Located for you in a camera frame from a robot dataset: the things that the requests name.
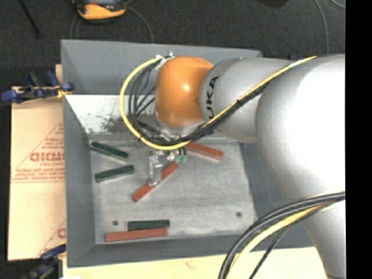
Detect grey metal bin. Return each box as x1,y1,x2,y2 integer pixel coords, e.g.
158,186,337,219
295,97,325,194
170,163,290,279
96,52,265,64
60,39,316,267

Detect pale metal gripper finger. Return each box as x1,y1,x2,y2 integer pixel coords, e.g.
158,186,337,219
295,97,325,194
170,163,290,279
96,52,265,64
155,155,163,185
148,155,157,186

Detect dark green flat block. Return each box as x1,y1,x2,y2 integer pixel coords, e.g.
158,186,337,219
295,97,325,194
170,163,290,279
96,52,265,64
127,219,171,231
89,141,130,160
94,164,135,183

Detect brown cardboard board, red print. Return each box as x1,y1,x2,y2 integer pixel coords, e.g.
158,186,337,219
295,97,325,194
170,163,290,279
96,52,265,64
6,64,67,262

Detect red-brown flat block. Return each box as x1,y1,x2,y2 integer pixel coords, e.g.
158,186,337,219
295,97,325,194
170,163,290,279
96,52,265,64
131,162,179,203
104,227,169,243
185,141,224,163

